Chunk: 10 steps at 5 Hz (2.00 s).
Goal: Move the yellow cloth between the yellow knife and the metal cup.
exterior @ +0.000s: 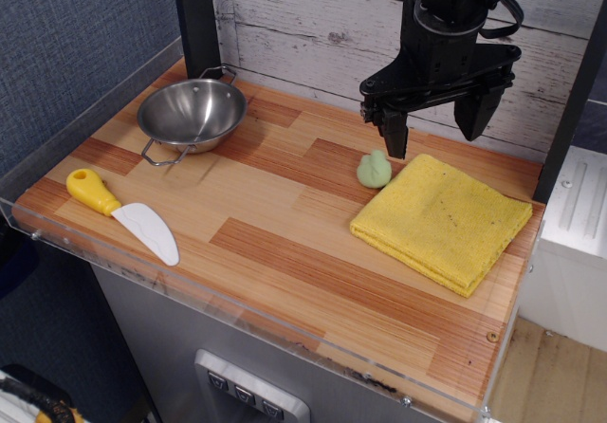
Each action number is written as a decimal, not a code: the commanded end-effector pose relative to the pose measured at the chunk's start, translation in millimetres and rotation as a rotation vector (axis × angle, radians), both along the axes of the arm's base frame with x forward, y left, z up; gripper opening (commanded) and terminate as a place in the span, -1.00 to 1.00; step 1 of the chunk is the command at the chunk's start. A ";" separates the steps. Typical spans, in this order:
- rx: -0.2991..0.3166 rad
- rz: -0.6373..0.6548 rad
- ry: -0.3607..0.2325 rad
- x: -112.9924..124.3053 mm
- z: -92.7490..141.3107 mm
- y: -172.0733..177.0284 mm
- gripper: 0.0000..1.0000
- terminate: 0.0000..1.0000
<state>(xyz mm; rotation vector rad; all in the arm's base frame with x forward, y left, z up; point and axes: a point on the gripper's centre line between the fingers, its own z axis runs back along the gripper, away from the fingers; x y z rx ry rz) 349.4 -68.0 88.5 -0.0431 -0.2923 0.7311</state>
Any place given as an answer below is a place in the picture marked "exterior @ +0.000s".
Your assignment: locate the black vertical post left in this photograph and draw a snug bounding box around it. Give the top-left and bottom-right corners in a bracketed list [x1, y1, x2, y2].
[175, 0, 222, 79]

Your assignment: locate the black vertical post right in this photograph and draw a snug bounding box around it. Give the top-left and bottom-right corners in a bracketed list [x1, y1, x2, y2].
[533, 0, 606, 204]

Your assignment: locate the grey toy fridge cabinet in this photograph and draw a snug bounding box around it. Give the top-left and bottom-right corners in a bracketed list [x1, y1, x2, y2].
[94, 267, 479, 422]

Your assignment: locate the silver dispenser button panel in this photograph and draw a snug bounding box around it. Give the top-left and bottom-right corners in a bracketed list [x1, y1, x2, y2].
[194, 349, 311, 422]

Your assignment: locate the yellow cloth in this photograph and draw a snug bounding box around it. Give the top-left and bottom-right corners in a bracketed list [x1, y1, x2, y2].
[350, 155, 533, 298]

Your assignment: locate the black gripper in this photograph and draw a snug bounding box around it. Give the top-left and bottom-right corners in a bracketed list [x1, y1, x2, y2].
[359, 0, 522, 159]

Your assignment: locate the yellow black object bottom left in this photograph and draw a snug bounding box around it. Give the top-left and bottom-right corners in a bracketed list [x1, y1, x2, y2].
[1, 377, 84, 422]

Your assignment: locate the metal bowl with handles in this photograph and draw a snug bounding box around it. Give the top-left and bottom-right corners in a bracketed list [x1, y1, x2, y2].
[137, 74, 248, 166]

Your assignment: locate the white toy sink unit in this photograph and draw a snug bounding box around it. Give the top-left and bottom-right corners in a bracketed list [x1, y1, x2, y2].
[519, 146, 606, 351]

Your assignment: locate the green plush toy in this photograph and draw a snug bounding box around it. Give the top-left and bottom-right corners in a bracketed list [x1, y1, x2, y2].
[357, 150, 392, 189]

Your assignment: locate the black vertical post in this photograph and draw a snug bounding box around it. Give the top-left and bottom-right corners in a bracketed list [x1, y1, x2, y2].
[175, 0, 222, 79]
[533, 0, 606, 204]

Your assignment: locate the clear acrylic table guard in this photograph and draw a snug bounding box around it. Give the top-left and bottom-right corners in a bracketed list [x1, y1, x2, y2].
[1, 46, 544, 421]

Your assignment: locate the yellow handled white knife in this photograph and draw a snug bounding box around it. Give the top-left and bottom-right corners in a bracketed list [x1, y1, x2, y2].
[65, 168, 180, 267]

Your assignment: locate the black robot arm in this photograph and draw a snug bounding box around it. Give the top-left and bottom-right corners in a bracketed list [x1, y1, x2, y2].
[359, 0, 524, 158]

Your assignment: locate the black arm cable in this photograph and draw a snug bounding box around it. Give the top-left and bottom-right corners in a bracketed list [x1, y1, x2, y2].
[478, 0, 524, 40]

